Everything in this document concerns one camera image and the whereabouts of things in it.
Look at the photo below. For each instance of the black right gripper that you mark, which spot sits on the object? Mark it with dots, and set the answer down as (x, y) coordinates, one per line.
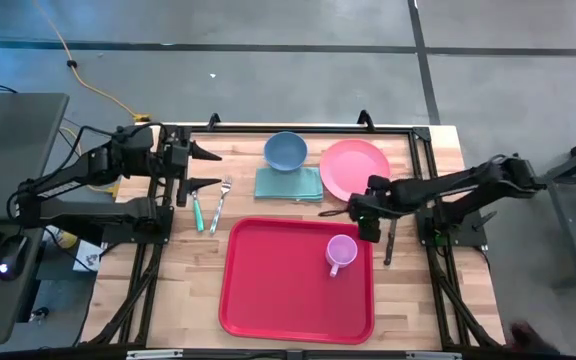
(370, 205)

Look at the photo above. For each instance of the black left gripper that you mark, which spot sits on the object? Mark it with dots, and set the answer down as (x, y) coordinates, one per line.
(180, 150)

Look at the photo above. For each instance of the pink plastic cup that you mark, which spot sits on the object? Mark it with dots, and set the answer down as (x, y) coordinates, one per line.
(341, 250)

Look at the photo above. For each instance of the pink plastic plate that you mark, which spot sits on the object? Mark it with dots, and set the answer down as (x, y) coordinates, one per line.
(348, 167)

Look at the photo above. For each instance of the teal cloth napkin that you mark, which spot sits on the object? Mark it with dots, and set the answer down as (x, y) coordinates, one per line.
(288, 186)

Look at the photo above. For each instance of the blue plastic bowl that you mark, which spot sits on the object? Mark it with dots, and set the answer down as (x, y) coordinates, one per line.
(285, 150)

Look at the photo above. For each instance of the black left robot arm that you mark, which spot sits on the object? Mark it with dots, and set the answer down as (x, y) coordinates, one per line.
(78, 172)

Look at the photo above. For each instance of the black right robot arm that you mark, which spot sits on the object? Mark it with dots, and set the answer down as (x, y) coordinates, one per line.
(443, 187)

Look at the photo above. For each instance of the red plastic tray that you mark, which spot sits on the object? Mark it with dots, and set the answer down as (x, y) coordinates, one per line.
(278, 285)

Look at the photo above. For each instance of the black table clamp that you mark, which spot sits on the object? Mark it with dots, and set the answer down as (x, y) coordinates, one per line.
(213, 121)
(365, 121)

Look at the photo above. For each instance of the white printed box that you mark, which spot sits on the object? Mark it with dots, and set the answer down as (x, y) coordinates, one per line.
(88, 257)

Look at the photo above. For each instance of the yellow and white container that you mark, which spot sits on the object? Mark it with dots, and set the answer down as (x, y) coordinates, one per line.
(65, 240)

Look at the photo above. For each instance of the grey side desk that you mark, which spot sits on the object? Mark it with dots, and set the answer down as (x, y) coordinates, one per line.
(13, 150)

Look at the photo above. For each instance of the black computer mouse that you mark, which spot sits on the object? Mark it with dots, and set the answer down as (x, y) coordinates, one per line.
(13, 255)

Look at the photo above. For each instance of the black caster wheel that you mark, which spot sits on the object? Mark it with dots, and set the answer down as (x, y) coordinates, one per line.
(39, 314)

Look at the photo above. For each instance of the person's foot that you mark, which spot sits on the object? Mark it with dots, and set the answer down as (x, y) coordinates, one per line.
(530, 337)

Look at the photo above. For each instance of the black aluminium table frame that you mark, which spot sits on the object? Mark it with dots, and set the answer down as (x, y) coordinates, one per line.
(293, 129)

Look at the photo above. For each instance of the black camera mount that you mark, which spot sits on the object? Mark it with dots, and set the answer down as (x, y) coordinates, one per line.
(294, 355)

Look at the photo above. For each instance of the silver metal bracket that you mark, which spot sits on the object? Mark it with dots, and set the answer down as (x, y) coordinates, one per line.
(433, 356)
(155, 354)

